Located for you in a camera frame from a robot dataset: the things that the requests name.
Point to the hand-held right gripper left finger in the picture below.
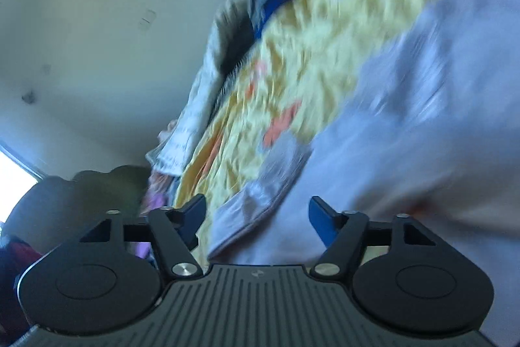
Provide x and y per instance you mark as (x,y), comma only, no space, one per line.
(194,217)

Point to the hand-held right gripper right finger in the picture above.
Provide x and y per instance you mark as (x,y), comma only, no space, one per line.
(321,221)

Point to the light grey garment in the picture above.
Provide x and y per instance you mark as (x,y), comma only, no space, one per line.
(406,148)

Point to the stack of folded clothes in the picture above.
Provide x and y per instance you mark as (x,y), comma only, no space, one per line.
(264,1)

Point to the purple cloth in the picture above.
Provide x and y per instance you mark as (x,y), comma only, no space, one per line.
(156,194)

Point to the pale blue quilted bedspread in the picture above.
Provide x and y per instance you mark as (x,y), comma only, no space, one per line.
(191,119)

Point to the yellow carrot-print blanket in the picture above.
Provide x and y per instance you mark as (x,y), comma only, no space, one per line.
(325,58)

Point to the bright side window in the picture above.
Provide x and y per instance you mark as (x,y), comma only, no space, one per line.
(12,176)

